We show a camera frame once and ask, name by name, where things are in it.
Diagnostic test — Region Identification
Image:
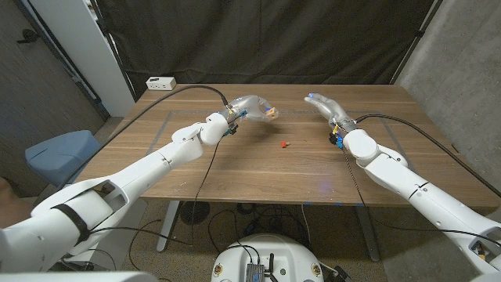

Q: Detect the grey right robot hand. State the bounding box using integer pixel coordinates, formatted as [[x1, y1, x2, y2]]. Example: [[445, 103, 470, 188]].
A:
[[304, 92, 358, 134]]

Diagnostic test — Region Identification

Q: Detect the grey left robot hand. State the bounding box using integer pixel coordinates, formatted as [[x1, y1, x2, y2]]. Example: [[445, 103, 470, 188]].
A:
[[218, 94, 275, 125]]

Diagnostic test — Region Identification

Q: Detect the black backdrop curtain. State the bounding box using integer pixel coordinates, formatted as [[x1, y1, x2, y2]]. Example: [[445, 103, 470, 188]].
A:
[[96, 0, 436, 101]]

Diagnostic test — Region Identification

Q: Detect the white power strip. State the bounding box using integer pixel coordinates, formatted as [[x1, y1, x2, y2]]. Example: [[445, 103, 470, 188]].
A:
[[146, 76, 177, 92]]

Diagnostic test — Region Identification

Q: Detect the black backdrop stand pole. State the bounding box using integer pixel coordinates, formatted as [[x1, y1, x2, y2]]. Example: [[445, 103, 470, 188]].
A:
[[88, 0, 138, 103], [389, 0, 445, 85]]

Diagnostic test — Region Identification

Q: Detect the black round floor fan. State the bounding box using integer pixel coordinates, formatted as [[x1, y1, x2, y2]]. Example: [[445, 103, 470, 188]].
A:
[[180, 201, 211, 226]]

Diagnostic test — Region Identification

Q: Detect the grey table leg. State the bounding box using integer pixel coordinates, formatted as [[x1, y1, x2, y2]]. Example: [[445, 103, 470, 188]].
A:
[[354, 206, 381, 262]]

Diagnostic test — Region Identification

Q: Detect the white table leg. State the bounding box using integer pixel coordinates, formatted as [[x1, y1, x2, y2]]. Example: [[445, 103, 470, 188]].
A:
[[156, 200, 181, 253]]

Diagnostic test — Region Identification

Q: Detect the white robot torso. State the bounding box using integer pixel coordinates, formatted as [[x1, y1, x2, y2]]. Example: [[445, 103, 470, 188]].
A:
[[211, 233, 325, 282]]

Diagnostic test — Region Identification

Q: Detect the grey finned module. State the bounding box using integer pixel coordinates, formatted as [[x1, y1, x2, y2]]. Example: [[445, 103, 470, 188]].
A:
[[245, 262, 265, 282]]

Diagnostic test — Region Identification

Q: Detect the blue stool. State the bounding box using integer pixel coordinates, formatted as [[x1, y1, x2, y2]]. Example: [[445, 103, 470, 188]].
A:
[[24, 129, 102, 187]]

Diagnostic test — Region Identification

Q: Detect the person's bare leg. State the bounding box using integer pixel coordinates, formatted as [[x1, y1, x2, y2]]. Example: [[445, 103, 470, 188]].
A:
[[0, 175, 34, 229]]

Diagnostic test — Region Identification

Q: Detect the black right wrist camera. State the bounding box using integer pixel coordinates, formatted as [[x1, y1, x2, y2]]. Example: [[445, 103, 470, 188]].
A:
[[329, 124, 345, 150]]

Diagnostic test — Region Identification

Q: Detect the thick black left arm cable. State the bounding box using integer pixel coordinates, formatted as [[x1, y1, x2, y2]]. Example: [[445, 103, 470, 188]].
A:
[[58, 85, 230, 191]]

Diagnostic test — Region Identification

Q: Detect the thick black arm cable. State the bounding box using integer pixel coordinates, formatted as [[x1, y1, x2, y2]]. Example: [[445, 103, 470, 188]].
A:
[[58, 85, 230, 191], [354, 113, 501, 199]]

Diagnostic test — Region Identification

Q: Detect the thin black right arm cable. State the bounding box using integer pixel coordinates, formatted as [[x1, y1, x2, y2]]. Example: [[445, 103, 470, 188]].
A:
[[342, 148, 501, 248]]

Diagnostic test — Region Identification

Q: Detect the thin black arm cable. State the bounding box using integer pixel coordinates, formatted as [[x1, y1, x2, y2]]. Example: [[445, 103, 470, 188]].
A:
[[88, 136, 224, 247], [342, 148, 501, 248]]

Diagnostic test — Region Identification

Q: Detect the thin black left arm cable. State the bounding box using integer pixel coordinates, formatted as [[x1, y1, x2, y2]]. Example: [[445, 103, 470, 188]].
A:
[[88, 136, 224, 247]]

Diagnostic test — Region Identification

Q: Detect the black floor cable bundle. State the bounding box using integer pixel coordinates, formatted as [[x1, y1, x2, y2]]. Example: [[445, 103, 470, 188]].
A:
[[207, 202, 312, 255]]

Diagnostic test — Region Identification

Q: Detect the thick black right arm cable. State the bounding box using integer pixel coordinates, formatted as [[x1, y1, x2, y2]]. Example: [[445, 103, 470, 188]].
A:
[[354, 113, 501, 199]]

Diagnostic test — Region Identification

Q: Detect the white floor cable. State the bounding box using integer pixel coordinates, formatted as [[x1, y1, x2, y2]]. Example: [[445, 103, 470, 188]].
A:
[[300, 204, 313, 251]]

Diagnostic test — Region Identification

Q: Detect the black door handle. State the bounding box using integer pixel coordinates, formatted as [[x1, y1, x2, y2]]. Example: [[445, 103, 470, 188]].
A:
[[16, 28, 40, 44]]

